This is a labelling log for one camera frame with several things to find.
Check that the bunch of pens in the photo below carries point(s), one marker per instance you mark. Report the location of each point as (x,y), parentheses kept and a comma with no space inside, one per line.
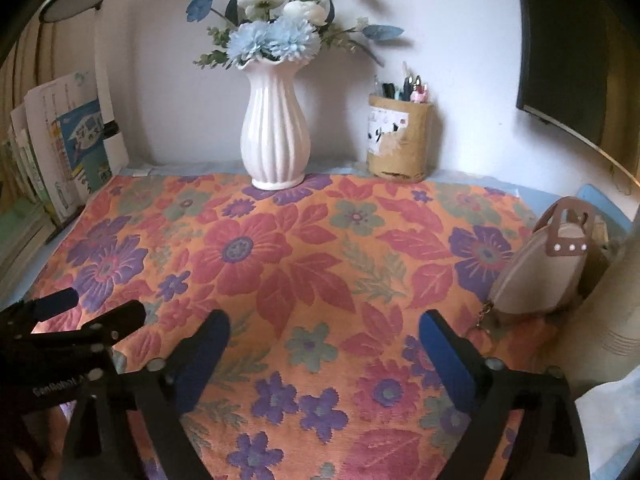
(407,87)

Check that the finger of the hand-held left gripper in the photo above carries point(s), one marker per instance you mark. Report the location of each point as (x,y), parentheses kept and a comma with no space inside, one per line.
(55,302)
(122,320)

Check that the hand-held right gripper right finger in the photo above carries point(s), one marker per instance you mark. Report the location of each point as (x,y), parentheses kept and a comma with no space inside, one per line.
(447,360)

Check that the white sheet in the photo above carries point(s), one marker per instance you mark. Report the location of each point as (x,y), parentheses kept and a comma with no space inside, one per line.
(610,430)

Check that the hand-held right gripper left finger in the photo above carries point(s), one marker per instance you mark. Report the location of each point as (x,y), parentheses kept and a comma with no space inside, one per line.
(200,360)

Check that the cardboard pen holder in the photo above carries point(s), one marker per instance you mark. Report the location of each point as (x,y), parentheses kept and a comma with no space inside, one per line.
(400,145)

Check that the black television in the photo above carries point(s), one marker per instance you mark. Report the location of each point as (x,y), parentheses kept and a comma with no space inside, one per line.
(575,45)

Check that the beige curtain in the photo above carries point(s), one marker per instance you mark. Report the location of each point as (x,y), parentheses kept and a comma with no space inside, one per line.
(20,90)

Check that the floral tablecloth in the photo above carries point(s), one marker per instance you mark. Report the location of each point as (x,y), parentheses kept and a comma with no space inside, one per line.
(310,270)

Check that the translucent beige container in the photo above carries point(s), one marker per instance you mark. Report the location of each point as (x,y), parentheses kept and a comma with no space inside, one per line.
(610,320)

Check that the stack of books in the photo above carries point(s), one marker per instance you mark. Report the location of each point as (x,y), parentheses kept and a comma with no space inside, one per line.
(60,160)

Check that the blue and white artificial flowers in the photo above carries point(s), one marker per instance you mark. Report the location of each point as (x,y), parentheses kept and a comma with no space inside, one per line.
(270,25)

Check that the black binder clip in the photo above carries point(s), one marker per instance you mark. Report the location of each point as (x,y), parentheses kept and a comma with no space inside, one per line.
(112,129)

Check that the beige handbag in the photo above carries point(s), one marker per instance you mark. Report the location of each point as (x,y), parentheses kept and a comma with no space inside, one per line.
(540,270)

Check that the white ribbed vase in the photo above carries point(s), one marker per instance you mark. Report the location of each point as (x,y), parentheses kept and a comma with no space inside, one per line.
(275,130)

